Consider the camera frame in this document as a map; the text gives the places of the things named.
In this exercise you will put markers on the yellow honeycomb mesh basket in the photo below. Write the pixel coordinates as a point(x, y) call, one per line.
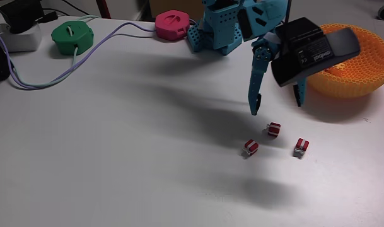
point(368, 72)

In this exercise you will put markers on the white power strip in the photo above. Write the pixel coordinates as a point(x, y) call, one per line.
point(21, 41)

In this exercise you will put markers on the black power adapter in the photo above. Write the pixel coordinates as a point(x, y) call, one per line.
point(21, 14)

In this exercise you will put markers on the red metal post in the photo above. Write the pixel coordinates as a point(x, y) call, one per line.
point(103, 9)

